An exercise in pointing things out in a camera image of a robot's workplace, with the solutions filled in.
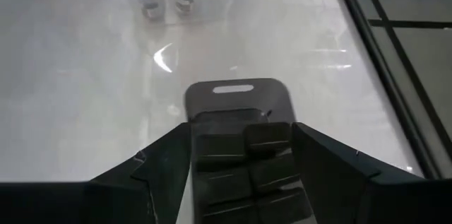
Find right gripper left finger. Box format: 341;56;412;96
90;122;192;224

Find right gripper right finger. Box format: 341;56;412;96
291;122;383;224

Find dark grey plastic bin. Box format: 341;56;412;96
184;78;315;224

